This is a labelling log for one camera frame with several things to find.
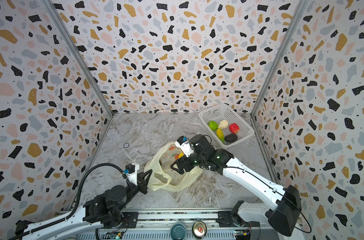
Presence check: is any red apple fruit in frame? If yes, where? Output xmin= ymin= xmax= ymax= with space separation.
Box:
xmin=229 ymin=124 xmax=240 ymax=134

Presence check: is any beige pear fruit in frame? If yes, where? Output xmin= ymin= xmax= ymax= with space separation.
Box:
xmin=218 ymin=120 xmax=229 ymax=130

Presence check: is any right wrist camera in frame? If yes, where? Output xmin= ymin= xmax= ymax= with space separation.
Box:
xmin=175 ymin=136 xmax=195 ymax=157

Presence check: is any green yellow mango fruit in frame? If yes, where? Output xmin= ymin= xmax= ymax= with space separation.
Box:
xmin=216 ymin=128 xmax=225 ymax=144

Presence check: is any white plastic mesh basket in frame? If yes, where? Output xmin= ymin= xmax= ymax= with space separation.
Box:
xmin=199 ymin=104 xmax=255 ymax=149

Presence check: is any dark avocado fruit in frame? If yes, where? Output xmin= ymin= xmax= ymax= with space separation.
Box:
xmin=225 ymin=134 xmax=238 ymax=143

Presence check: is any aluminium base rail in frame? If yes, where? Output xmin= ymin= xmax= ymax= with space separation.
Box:
xmin=64 ymin=208 xmax=291 ymax=240

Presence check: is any right green circuit board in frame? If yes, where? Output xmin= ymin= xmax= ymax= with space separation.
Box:
xmin=235 ymin=230 xmax=251 ymax=240

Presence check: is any yellow plastic bag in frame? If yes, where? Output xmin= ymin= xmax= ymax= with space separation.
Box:
xmin=144 ymin=142 xmax=203 ymax=192

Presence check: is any bright green round fruit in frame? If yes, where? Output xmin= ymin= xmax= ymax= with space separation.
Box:
xmin=208 ymin=121 xmax=218 ymax=131

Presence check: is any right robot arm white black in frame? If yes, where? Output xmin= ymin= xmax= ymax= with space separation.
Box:
xmin=170 ymin=134 xmax=302 ymax=237

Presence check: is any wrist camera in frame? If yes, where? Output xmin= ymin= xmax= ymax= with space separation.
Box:
xmin=175 ymin=136 xmax=195 ymax=157
xmin=124 ymin=163 xmax=139 ymax=186

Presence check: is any teal round cup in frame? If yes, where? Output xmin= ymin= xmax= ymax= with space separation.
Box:
xmin=170 ymin=223 xmax=187 ymax=240

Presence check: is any left green circuit board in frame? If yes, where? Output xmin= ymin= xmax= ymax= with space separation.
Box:
xmin=103 ymin=231 xmax=124 ymax=240

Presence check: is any metal drink can top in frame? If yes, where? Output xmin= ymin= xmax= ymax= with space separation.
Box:
xmin=192 ymin=221 xmax=207 ymax=240

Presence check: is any green circuit board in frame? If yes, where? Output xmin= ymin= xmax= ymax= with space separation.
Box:
xmin=103 ymin=231 xmax=124 ymax=240
xmin=235 ymin=230 xmax=251 ymax=240

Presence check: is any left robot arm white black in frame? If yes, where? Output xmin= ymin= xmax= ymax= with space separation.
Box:
xmin=12 ymin=170 xmax=152 ymax=240

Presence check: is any black corrugated cable conduit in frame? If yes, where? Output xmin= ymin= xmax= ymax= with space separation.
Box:
xmin=7 ymin=162 xmax=128 ymax=240

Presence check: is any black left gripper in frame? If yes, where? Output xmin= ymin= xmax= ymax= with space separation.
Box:
xmin=116 ymin=169 xmax=153 ymax=213

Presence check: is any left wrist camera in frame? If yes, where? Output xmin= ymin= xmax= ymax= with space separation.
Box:
xmin=124 ymin=163 xmax=139 ymax=186

